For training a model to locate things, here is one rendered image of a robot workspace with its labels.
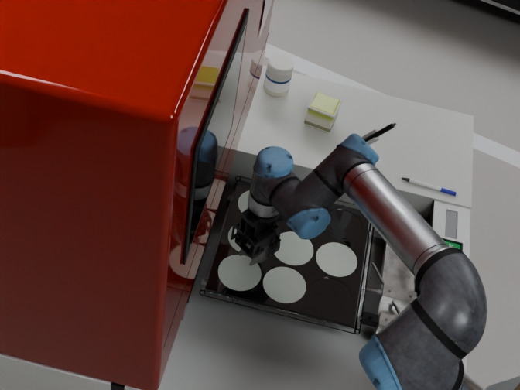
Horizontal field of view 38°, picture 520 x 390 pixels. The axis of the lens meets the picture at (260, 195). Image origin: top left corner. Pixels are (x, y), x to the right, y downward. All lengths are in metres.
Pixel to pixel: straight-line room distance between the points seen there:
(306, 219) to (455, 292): 0.36
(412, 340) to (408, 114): 1.05
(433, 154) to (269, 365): 0.72
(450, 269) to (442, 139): 0.92
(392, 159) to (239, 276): 0.53
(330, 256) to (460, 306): 0.68
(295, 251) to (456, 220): 0.41
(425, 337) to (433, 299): 0.06
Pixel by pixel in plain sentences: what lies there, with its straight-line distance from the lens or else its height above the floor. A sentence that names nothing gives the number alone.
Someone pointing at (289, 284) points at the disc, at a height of 0.90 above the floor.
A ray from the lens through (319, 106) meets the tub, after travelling 1.98.
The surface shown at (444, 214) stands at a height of 0.96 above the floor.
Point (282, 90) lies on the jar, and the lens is 2.07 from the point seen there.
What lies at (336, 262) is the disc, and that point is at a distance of 1.82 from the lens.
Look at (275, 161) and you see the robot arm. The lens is 1.49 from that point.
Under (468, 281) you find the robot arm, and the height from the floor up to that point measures 1.41.
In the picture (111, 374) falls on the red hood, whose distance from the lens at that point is 1.22.
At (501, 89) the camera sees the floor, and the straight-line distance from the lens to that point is 4.00.
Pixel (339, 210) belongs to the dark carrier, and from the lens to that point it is 1.93.
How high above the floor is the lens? 2.34
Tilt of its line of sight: 49 degrees down
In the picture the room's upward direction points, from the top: 12 degrees clockwise
